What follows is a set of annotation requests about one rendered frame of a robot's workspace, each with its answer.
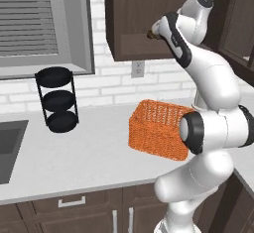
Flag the dark wood corner lower cabinet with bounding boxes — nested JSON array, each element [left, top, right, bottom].
[[192, 171, 254, 233]]

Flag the dark wood cabinet door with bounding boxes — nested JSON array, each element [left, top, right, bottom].
[[35, 207, 124, 233], [104, 0, 232, 62], [122, 182, 171, 233]]

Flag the dark wood drawer front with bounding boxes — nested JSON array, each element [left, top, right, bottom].
[[31, 188, 124, 215]]

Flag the grey window blinds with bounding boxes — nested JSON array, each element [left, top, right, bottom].
[[0, 0, 60, 58]]

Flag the grey framed window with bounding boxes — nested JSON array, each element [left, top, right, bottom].
[[0, 0, 96, 80]]

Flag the orange woven basket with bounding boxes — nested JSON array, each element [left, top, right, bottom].
[[128, 98, 196, 163]]

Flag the silver drawer handle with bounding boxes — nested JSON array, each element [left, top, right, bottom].
[[58, 195, 87, 209]]

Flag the dark wood corner upper cabinet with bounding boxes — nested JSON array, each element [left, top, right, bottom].
[[216, 0, 254, 88]]

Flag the dark wood lower cabinet door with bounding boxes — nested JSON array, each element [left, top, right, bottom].
[[35, 207, 124, 233], [122, 182, 171, 233]]

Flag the dark wood upper cabinet door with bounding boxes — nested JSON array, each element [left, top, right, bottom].
[[104, 0, 232, 62]]

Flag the dark wood lower cabinet panel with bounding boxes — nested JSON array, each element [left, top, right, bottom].
[[0, 201, 38, 233]]

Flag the dark wood corner cabinet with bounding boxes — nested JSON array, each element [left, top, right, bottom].
[[216, 0, 254, 88], [192, 171, 254, 233]]

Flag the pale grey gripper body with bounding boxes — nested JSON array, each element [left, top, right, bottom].
[[150, 18, 167, 41]]

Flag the white wall outlet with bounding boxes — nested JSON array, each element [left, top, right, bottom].
[[130, 59, 146, 79]]

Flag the black three-tier stand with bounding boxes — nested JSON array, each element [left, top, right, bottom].
[[34, 65, 80, 134]]

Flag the silver lower cabinet door handle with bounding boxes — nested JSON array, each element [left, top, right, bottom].
[[111, 209, 119, 233], [127, 206, 135, 233]]

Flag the dark grey sink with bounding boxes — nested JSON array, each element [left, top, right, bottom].
[[0, 119, 30, 185]]

